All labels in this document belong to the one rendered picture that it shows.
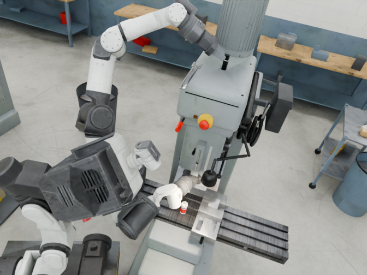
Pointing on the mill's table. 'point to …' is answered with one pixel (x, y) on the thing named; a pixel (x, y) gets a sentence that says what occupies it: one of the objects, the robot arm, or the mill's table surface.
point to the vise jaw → (210, 213)
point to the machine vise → (200, 223)
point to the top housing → (218, 91)
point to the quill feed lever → (224, 156)
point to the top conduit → (250, 100)
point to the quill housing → (219, 141)
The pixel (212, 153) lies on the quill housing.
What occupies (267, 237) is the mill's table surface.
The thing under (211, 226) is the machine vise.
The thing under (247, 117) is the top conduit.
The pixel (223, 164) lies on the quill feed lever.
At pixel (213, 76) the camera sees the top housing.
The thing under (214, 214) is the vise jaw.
